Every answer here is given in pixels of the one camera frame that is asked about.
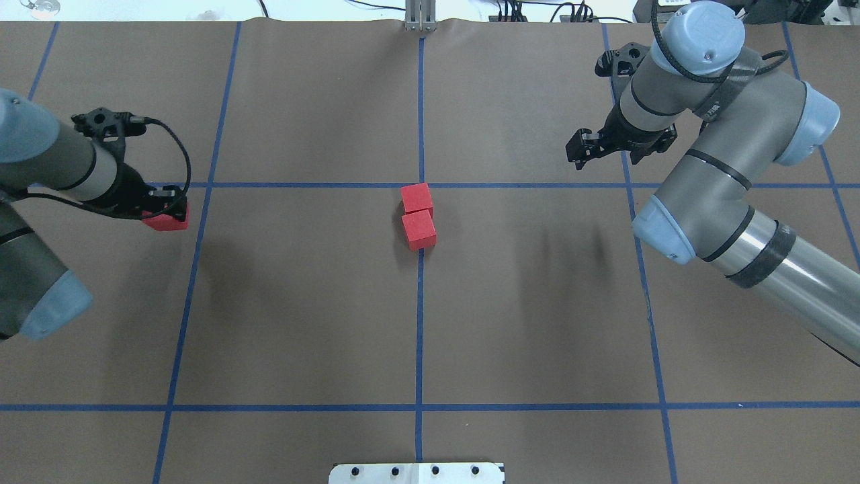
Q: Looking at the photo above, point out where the red block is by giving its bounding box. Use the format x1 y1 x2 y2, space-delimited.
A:
400 183 434 218
400 209 438 251
142 201 189 232

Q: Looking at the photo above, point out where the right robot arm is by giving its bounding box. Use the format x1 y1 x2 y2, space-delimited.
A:
565 1 858 364

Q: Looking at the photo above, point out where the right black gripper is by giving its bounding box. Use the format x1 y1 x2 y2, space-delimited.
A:
566 114 678 169

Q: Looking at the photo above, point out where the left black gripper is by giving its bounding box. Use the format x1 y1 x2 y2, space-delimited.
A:
121 168 187 221

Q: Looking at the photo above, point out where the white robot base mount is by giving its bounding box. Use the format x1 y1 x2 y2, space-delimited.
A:
328 462 507 483

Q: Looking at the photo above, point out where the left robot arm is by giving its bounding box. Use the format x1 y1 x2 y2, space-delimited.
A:
1 89 191 340

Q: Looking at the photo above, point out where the aluminium frame post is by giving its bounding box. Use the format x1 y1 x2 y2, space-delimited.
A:
404 0 438 33

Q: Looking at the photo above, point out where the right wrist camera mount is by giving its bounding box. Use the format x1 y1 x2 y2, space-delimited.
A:
594 42 650 79

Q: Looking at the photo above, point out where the brown paper table cover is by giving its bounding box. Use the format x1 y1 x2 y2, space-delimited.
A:
2 18 858 483

